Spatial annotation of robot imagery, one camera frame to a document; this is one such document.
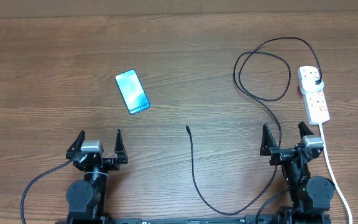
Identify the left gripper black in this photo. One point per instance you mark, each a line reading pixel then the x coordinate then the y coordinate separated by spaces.
pixel 113 163

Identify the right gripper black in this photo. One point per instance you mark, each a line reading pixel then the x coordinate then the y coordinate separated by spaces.
pixel 268 148

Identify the blue Galaxy smartphone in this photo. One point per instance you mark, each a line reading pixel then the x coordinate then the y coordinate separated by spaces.
pixel 132 91

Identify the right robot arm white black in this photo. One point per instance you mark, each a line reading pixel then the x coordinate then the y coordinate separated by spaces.
pixel 310 196

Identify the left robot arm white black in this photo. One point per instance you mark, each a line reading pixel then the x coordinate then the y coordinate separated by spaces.
pixel 87 197

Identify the white charger plug adapter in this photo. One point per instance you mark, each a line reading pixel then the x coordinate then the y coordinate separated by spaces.
pixel 309 85

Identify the white power strip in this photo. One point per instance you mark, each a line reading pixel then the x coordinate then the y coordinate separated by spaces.
pixel 315 103

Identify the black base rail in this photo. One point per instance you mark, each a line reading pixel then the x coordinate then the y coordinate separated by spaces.
pixel 248 219

